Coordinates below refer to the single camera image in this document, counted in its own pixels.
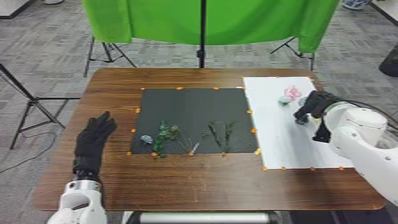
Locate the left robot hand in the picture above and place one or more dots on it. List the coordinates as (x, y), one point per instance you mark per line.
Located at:
(92, 143)

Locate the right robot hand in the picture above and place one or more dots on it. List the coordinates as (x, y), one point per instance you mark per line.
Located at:
(317, 101)

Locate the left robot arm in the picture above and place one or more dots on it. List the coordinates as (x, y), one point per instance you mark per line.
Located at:
(77, 200)

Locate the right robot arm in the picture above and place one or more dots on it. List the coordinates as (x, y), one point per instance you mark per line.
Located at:
(362, 140)

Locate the pink flower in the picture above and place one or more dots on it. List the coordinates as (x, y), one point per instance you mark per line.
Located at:
(292, 92)

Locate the blue flower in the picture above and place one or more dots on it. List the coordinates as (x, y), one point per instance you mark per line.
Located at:
(147, 138)

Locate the white sheet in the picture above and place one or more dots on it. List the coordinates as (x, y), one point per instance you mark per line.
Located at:
(276, 133)

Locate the black backdrop stand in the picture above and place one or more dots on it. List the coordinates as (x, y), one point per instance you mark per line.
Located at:
(300, 50)
(108, 53)
(204, 40)

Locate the black tripod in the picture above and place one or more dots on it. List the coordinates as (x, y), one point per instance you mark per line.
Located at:
(33, 100)

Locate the dark mat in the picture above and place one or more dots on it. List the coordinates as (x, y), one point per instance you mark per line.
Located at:
(189, 113)

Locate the pale grey bar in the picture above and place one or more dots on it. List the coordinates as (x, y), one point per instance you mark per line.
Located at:
(205, 218)

